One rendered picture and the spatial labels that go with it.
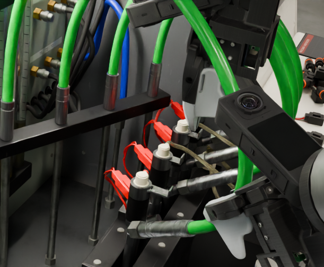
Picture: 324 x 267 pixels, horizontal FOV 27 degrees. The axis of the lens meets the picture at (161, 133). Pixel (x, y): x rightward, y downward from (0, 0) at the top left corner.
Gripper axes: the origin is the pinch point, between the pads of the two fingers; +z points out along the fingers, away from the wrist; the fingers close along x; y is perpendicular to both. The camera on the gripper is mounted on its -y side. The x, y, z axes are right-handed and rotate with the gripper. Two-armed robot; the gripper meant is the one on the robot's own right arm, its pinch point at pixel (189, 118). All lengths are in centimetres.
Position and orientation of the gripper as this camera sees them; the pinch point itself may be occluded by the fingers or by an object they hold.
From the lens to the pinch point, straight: 79.0
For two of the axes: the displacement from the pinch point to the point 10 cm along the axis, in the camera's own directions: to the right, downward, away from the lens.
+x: 3.5, -4.3, 8.3
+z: -1.4, 8.5, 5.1
